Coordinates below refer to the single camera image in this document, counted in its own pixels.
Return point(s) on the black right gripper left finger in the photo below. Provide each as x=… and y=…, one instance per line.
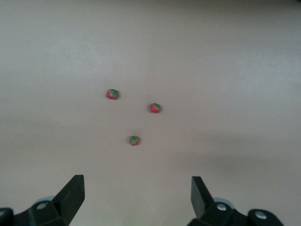
x=68, y=202

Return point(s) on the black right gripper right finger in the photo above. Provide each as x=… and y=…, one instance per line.
x=202, y=202

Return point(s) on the small red strawberry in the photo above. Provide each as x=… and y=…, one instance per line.
x=112, y=94
x=155, y=108
x=134, y=140

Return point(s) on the brown table cover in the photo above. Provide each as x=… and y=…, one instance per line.
x=70, y=58

